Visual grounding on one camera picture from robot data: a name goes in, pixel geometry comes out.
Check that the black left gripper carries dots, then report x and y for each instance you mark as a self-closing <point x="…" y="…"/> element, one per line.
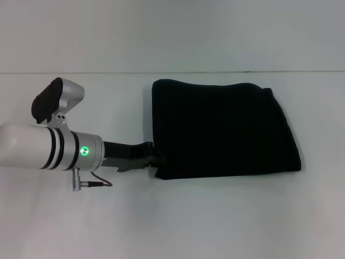
<point x="124" y="153"/>

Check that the black shirt with white print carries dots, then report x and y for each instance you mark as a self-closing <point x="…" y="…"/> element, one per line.
<point x="223" y="129"/>

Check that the silver black wrist camera box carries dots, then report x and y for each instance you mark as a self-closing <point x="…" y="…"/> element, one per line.
<point x="56" y="99"/>

